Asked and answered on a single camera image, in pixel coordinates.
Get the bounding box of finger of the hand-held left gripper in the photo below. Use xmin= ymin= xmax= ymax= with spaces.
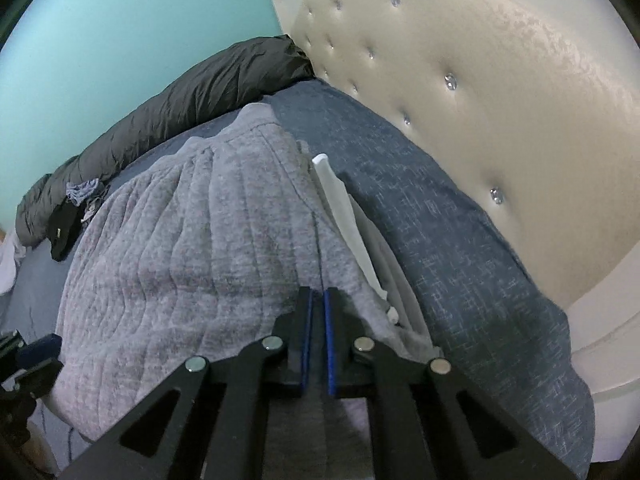
xmin=17 ymin=334 xmax=63 ymax=367

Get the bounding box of blue bed sheet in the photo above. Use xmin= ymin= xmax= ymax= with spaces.
xmin=0 ymin=80 xmax=596 ymax=480

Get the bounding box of cream tufted headboard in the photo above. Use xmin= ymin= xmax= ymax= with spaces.
xmin=262 ymin=0 xmax=640 ymax=463

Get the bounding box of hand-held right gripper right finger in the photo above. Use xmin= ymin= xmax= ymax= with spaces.
xmin=324 ymin=287 xmax=578 ymax=480

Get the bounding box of light grey quilted garment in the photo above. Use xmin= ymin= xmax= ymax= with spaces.
xmin=52 ymin=107 xmax=433 ymax=441

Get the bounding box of dark grey duvet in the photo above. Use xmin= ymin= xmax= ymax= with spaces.
xmin=15 ymin=35 xmax=316 ymax=247

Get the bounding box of blue-grey patterned garment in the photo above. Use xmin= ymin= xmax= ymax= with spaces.
xmin=66 ymin=178 xmax=106 ymax=223

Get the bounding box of light grey pillow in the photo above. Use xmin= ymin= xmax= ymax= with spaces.
xmin=0 ymin=230 xmax=26 ymax=296

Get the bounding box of black garment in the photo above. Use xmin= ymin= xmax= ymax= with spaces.
xmin=47 ymin=200 xmax=84 ymax=262

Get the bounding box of white garment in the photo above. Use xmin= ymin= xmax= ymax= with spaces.
xmin=312 ymin=152 xmax=432 ymax=351

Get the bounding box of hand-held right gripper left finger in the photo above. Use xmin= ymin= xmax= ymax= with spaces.
xmin=57 ymin=287 xmax=313 ymax=480

